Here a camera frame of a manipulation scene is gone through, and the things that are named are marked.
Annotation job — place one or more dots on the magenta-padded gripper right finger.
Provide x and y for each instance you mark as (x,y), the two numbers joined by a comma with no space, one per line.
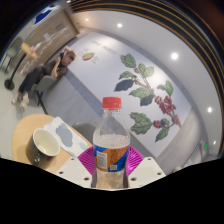
(146,171)

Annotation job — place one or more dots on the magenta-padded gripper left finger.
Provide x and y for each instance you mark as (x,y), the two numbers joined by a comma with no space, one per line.
(75,171)

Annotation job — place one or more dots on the clear red-capped drink bottle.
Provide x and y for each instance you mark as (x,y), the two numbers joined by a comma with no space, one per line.
(111,150)

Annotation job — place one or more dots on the white paper with grey print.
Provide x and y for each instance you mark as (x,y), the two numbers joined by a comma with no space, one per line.
(63,133)

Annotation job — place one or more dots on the dark mug with white inside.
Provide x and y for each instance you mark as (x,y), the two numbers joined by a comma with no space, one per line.
(43,143)

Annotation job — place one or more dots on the green exit sign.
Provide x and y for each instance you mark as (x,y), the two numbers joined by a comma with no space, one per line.
(206,146)

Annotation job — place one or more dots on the person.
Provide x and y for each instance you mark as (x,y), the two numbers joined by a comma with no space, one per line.
(53,68)

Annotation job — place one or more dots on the round ceiling spot lights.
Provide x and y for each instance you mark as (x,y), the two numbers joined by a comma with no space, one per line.
(174,56)

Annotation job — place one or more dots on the small clear drink bottle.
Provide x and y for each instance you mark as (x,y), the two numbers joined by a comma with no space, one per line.
(33,51)

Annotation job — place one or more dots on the coffee branch wall mural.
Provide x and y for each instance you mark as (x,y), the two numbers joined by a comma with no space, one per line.
(106,76)

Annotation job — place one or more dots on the blue wall sign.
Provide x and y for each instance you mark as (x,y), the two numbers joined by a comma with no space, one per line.
(45,15)

